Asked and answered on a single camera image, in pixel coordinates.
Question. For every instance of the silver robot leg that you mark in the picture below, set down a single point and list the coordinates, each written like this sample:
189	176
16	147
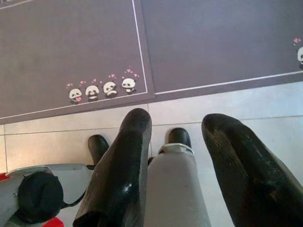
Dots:
71	179
172	189

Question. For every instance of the grey panda floor mat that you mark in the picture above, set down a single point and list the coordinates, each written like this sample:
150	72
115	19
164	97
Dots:
71	47
213	47

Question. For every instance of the silver robot right leg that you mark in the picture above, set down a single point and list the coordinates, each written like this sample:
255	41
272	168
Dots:
172	189

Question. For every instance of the black robot left foot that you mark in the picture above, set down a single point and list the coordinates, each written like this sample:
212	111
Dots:
97	146

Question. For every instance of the black robot foot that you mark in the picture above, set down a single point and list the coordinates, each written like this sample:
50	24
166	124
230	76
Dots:
97	146
180	137

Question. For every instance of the black robot right foot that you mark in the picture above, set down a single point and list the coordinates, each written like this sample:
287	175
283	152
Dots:
180	137

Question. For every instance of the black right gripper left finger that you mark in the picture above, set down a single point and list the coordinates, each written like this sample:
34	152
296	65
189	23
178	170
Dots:
113	165

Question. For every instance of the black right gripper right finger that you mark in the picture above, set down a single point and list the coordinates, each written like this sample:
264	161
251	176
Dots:
248	170

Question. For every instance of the silver robot left leg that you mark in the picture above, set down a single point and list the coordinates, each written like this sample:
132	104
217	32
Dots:
71	179

